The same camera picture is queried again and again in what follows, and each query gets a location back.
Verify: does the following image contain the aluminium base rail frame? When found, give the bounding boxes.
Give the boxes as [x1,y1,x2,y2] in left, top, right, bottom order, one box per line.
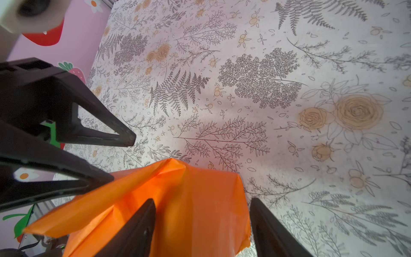
[19,200,68,257]

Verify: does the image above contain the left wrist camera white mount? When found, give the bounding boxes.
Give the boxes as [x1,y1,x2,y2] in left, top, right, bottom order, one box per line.
[1,0,71,34]

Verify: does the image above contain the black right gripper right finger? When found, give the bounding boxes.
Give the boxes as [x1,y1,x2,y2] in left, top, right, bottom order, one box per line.
[250,198,311,257]

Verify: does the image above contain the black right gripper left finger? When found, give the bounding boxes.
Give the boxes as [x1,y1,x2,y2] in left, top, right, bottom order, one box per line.
[96,199,156,257]

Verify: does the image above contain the yellow orange wrapping paper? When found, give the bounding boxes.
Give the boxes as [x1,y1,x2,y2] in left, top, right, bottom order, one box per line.
[40,158,251,257]

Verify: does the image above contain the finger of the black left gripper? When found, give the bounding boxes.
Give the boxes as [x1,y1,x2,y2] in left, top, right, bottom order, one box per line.
[1,58,136,147]
[1,122,114,211]

